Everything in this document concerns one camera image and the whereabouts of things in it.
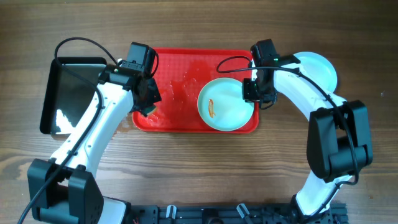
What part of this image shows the green orange sponge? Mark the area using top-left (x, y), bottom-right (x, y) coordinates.
top-left (143, 105), bottom-right (157, 117)

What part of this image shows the white plate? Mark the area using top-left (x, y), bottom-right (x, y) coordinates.
top-left (294, 52), bottom-right (338, 92)
top-left (197, 78), bottom-right (254, 131)

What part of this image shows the white plate top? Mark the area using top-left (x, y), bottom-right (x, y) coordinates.
top-left (294, 52), bottom-right (338, 92)

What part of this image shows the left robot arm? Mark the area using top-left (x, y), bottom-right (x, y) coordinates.
top-left (19, 42), bottom-right (161, 223)

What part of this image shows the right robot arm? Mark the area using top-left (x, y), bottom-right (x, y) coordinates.
top-left (243, 39), bottom-right (373, 223)

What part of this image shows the red plastic tray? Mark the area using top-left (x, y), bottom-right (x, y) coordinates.
top-left (132, 48), bottom-right (252, 134)

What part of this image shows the black rectangular water tray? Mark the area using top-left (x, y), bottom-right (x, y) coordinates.
top-left (39, 57), bottom-right (107, 134)

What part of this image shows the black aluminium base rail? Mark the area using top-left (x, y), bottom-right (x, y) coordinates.
top-left (124, 202), bottom-right (348, 224)

